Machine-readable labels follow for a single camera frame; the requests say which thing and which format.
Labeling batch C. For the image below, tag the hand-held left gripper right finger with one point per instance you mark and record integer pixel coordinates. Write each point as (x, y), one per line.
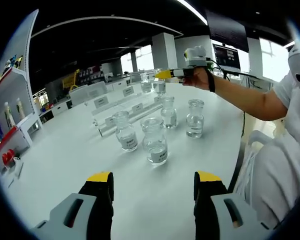
(240, 212)

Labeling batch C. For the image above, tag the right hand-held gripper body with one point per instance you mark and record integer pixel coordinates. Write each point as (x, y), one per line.
(196, 57)

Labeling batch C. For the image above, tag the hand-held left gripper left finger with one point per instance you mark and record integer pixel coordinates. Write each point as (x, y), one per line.
(67, 212)

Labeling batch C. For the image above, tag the clear chemical reagent bottle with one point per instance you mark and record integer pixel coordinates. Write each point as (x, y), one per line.
(168, 112)
(126, 132)
(146, 85)
(195, 118)
(159, 86)
(155, 142)

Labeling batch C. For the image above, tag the clear acrylic reagent rack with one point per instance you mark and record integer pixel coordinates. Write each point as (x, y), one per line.
(120, 110)

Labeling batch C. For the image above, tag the white green drink bottle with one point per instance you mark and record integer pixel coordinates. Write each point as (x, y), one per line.
(20, 109)
(8, 114)

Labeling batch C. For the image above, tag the person's right hand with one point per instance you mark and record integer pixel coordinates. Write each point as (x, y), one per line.
(201, 80)

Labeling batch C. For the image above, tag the computer monitor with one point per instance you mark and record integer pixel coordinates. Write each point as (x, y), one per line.
(226, 58)

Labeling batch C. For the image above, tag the large dark hanging screen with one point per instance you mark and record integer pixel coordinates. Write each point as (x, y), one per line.
(227, 31)

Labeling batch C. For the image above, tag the long ceiling light strip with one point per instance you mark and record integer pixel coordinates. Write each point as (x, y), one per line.
(192, 11)

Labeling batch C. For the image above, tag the person in white shirt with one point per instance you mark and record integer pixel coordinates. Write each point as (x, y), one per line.
(277, 175)

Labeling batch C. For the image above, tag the small white device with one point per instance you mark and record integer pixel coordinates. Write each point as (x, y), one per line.
(18, 168)

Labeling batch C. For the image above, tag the white chair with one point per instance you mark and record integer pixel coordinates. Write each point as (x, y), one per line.
(258, 136)

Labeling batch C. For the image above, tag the white partition panel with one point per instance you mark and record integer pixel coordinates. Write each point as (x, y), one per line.
(87, 93)

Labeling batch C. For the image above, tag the red round items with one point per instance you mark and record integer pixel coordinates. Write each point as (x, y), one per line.
(8, 156)

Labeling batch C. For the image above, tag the yellow cart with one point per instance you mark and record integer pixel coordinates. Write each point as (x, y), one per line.
(70, 83)

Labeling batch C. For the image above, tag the white low cabinets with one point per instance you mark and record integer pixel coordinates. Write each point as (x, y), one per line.
(57, 109)

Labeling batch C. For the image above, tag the white store shelf unit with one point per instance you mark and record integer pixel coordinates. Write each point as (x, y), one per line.
(17, 62)

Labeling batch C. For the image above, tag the row of snack packets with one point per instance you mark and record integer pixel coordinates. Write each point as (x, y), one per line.
(11, 66)

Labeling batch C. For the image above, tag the wall display of boxes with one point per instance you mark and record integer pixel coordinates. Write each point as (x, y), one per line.
(90, 73)

